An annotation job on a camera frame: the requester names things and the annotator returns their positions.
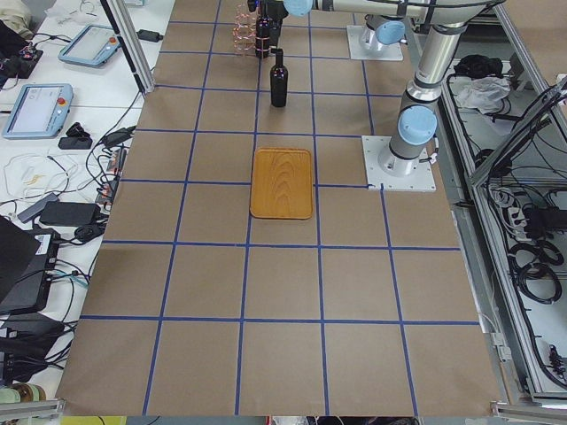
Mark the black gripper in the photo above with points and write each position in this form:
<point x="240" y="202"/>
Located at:
<point x="273" y="19"/>

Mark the dark wine bottle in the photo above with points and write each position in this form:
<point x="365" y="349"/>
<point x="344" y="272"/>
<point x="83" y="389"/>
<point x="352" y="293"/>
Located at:
<point x="279" y="80"/>
<point x="262" y="32"/>

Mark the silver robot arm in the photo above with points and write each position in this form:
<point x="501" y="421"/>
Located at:
<point x="417" y="122"/>
<point x="381" y="31"/>

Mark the wooden tray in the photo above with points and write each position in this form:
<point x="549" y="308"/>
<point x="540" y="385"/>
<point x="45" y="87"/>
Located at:
<point x="282" y="184"/>

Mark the black power adapter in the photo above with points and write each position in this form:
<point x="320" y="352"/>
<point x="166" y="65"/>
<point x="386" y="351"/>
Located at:
<point x="149" y="35"/>

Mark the far teach pendant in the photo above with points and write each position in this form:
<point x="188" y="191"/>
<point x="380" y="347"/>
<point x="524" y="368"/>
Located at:
<point x="92" y="47"/>

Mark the teach pendant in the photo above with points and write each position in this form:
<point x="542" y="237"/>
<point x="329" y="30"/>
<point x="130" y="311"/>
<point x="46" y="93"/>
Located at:
<point x="92" y="47"/>
<point x="40" y="111"/>

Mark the near teach pendant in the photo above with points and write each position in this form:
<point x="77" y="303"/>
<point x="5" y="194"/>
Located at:
<point x="40" y="111"/>

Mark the black power brick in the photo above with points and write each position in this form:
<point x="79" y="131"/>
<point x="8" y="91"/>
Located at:
<point x="69" y="214"/>

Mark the black laptop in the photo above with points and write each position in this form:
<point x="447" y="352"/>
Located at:
<point x="27" y="258"/>

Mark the copper wire bottle basket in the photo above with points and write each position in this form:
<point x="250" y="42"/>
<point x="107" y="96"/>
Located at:
<point x="243" y="31"/>

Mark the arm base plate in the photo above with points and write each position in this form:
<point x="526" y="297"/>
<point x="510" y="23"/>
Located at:
<point x="385" y="171"/>
<point x="358" y="52"/>

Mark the aluminium frame post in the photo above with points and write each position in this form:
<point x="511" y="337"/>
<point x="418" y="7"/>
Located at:
<point x="117" y="13"/>

